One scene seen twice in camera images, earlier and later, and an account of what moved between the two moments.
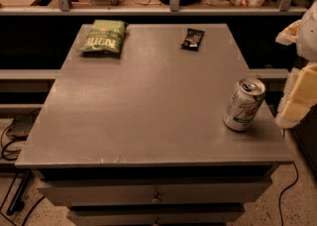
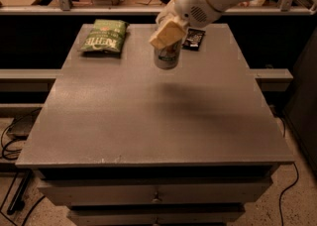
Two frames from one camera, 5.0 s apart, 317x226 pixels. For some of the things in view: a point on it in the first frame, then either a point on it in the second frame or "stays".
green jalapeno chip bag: (106, 36) stays
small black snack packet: (192, 40) stays
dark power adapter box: (21, 126) stays
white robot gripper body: (308, 37) -> (185, 6)
